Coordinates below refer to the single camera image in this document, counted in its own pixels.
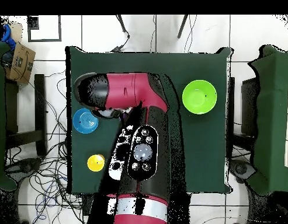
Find brown cardboard box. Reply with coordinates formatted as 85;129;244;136
4;43;36;85

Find large green bowl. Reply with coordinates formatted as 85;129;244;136
182;79;217;115

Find small blue bowl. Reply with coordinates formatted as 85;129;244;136
72;107;99;134

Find dark green tablecloth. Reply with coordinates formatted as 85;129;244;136
65;45;234;195

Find yellow cup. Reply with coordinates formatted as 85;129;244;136
86;153;106;173

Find blue fabric bag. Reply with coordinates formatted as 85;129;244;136
0;23;17;51

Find black tripod leg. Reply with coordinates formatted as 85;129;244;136
176;15;189;39
116;15;131;39

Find grey pedestal foot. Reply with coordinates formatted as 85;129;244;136
230;159;256;184
5;157;43;178

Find black square floor frame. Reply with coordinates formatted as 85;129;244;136
27;15;63;43

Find tangle of floor cables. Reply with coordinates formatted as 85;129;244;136
5;69;93;224

